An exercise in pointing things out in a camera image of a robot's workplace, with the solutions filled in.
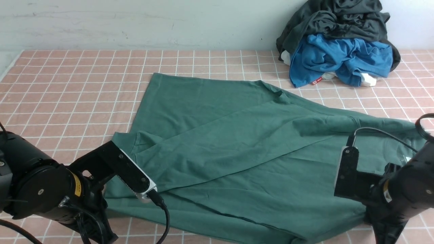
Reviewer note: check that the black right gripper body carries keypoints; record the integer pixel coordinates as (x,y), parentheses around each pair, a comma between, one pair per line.
(386,212)

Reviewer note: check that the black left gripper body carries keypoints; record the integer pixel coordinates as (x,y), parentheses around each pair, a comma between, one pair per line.
(83,211)

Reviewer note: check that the green long sleeve shirt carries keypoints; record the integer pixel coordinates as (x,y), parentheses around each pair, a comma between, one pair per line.
(247,162)

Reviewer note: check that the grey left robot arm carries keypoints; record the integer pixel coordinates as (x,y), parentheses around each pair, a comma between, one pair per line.
(33,183)

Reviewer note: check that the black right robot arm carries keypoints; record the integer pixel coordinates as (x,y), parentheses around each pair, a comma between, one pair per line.
(417,180)

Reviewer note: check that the pink checkered tablecloth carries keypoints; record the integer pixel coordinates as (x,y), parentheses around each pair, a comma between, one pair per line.
(68,102)

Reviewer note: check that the blue crumpled garment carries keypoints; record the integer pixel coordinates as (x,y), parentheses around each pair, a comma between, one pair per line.
(347,58)

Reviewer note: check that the dark grey crumpled garment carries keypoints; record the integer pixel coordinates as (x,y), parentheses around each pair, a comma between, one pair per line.
(338,19)

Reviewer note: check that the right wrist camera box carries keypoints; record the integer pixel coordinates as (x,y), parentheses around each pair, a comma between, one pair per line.
(351,183)

